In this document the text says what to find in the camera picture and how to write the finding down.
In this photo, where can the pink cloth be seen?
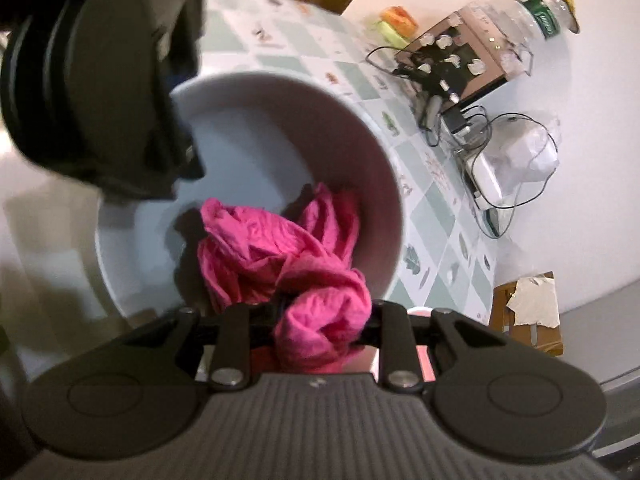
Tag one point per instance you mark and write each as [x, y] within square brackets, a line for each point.
[250, 245]

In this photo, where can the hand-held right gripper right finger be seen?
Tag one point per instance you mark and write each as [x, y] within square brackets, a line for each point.
[395, 330]

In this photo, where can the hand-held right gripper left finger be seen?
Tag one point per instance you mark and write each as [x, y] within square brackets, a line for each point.
[235, 330]

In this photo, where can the black power adapter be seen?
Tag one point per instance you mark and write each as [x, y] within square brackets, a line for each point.
[457, 121]

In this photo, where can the pink bowl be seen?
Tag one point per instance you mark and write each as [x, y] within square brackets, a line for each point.
[426, 362]

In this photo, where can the green packet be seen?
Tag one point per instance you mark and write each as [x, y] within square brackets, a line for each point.
[390, 31]

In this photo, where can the clear plastic jar green label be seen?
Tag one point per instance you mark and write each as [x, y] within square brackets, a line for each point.
[540, 15]

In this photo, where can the white appliance in plastic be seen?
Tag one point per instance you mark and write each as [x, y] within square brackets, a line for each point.
[554, 170]

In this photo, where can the metallic cabinet appliance with stickers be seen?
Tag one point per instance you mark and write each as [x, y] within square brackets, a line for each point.
[492, 30]

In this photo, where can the white crumpled paper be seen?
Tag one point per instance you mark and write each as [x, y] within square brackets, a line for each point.
[532, 300]

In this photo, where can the white power strip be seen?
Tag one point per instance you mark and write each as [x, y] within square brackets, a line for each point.
[475, 135]

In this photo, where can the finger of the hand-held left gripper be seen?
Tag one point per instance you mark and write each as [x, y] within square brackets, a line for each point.
[185, 150]

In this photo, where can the dark phone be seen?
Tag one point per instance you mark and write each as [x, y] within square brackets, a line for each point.
[492, 222]

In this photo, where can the white box appliance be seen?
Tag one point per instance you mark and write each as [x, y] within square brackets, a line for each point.
[485, 180]

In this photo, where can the grey bowl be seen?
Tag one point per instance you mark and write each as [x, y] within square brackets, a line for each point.
[260, 125]

